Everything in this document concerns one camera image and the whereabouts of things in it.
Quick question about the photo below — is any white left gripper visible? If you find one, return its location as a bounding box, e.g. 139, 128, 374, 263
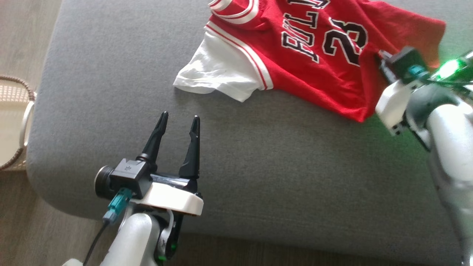
136, 111, 204, 217

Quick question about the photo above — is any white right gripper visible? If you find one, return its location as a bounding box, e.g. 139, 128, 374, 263
375, 79, 420, 136

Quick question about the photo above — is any red white basketball jersey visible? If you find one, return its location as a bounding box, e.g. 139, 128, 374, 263
173, 0, 446, 122

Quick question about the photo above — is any beige woven laundry basket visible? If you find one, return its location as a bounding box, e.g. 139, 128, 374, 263
0, 75, 37, 171

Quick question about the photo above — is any teal plug black right cable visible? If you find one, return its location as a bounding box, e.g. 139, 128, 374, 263
408, 65, 473, 89

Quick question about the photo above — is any teal plug black cable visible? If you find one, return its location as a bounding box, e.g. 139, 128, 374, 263
82, 188, 133, 266
408, 65, 473, 89

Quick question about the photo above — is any teal plug black left cable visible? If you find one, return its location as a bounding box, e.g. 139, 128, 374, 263
82, 188, 133, 266

